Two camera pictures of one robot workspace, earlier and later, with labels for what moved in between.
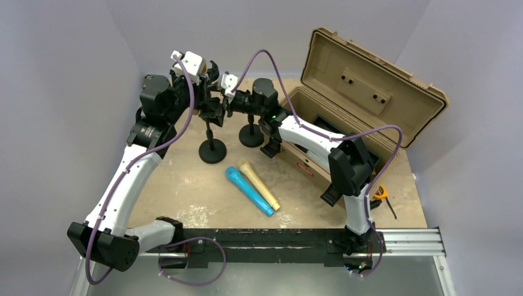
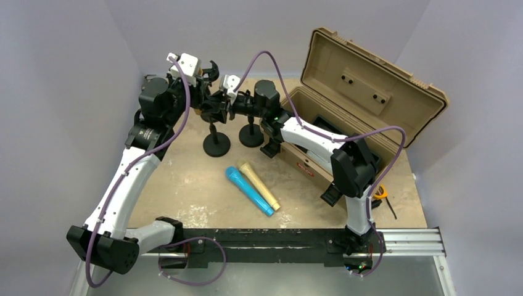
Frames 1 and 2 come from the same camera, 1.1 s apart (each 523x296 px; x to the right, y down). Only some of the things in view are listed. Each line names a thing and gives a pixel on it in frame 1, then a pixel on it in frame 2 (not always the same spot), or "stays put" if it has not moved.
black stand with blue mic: x=251 y=135 stays put
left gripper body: x=182 y=93 stays put
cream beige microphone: x=250 y=191 -> x=243 y=166
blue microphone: x=248 y=191 stays put
